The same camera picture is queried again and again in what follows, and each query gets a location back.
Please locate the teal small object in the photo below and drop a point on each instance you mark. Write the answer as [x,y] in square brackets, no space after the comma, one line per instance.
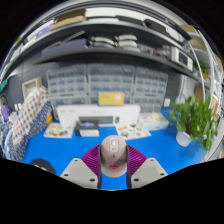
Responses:
[3,85]

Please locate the red blue checkered cloth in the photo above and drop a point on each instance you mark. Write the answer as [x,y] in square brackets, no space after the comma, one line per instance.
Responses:
[31,113]

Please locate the small black box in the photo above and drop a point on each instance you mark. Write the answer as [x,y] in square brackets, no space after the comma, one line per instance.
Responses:
[87,128]

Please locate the picture sticker sheet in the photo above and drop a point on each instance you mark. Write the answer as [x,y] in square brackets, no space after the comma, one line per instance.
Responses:
[58,130]
[135,131]

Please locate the navy white-dotted cloth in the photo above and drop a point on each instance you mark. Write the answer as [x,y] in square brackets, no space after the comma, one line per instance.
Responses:
[25,145]

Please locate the beige computer mouse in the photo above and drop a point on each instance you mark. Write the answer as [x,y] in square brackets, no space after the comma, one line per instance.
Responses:
[114,156]

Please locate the yellow card box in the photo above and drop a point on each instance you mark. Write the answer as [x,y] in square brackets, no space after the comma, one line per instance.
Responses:
[111,98]

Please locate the purple small object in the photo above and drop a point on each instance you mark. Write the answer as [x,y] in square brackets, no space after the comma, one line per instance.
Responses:
[4,113]

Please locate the clear drawer cabinet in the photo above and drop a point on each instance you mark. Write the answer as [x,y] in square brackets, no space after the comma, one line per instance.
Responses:
[66,81]
[151,81]
[148,103]
[111,78]
[94,99]
[68,101]

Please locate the dark wall shelf unit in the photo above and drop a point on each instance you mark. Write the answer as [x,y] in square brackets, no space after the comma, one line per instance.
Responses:
[110,53]

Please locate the white and blue box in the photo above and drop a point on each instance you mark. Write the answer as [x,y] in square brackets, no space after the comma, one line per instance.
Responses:
[155,125]

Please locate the white woven basket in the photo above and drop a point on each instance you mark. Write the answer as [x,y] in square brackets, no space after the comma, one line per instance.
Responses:
[31,87]

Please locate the black round mouse pad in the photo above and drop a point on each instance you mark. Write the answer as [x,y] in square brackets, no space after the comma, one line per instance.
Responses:
[43,165]

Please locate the white metal shelf rack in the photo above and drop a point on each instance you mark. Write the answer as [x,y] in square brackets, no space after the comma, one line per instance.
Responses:
[208,66]

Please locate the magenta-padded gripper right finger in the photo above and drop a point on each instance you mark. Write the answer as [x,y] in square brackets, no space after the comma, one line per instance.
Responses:
[136,160]

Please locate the green potted plant white pot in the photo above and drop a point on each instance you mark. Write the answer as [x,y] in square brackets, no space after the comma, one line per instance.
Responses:
[193,120]

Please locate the long white keyboard box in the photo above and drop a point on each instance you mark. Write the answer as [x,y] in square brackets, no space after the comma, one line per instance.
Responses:
[70,113]

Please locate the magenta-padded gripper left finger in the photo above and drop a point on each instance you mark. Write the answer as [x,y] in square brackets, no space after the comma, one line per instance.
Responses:
[90,160]

